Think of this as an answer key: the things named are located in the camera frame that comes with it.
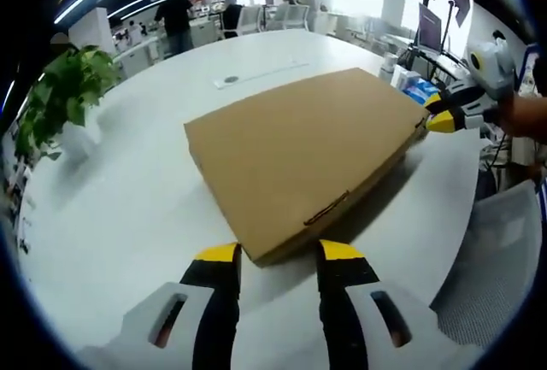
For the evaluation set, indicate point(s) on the person's beige trousers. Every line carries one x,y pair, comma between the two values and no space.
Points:
527,156

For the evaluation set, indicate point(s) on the green potted plant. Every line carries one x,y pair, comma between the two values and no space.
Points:
68,83

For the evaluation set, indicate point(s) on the laptop with purple screen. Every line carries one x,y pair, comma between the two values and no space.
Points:
429,28

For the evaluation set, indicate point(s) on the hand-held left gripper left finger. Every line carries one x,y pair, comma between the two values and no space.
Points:
218,301

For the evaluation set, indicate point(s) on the blue wet wipes pack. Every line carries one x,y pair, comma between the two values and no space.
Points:
419,90

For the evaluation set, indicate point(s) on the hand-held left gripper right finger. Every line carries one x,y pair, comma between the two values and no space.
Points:
342,297

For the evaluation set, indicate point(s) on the white packet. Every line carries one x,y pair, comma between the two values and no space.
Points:
404,75

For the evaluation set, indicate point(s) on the small white container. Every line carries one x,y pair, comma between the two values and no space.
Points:
389,62

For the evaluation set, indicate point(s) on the blue white poster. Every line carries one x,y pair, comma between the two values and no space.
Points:
540,192
527,71

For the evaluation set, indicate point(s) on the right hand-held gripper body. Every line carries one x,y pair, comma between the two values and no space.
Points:
493,71

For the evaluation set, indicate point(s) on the brown cardboard shoe box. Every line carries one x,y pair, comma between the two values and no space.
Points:
299,152

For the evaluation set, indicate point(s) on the white background office chair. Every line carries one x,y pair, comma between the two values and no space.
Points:
250,19
295,17

